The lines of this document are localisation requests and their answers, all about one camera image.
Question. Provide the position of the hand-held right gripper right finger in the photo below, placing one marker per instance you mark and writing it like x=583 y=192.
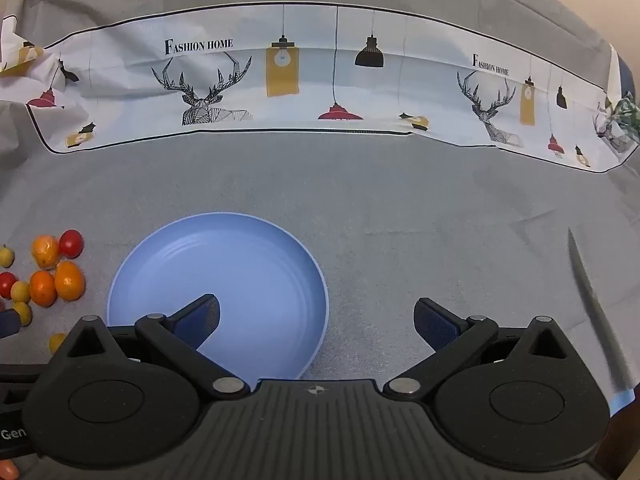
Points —
x=436 y=324

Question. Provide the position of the orange kumquat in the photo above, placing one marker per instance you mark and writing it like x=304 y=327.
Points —
x=69 y=280
x=42 y=287
x=45 y=251

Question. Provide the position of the small yellow fruit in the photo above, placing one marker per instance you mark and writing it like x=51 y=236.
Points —
x=5 y=256
x=20 y=290
x=56 y=342
x=22 y=312

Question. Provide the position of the white printed cloth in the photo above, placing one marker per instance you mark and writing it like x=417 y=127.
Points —
x=310 y=85

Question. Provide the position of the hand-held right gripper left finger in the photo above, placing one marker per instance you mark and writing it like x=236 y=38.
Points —
x=197 y=317

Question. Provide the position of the dark blue object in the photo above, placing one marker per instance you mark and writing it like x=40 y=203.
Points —
x=629 y=77

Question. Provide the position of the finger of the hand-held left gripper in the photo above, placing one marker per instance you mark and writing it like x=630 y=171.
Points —
x=7 y=323

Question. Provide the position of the red cherry tomato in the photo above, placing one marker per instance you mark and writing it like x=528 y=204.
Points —
x=6 y=284
x=71 y=242

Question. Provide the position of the blue round plate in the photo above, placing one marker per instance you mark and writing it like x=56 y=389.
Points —
x=250 y=270

